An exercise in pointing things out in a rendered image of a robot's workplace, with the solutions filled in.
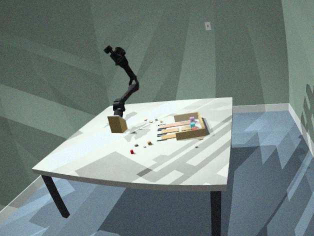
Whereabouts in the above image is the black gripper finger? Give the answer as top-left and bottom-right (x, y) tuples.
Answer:
(113, 52), (122, 62)
(105, 46), (112, 53)

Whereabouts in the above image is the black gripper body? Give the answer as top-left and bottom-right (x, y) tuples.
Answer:
(107, 48), (124, 64)

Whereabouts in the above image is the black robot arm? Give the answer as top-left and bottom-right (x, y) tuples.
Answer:
(113, 47), (140, 118)

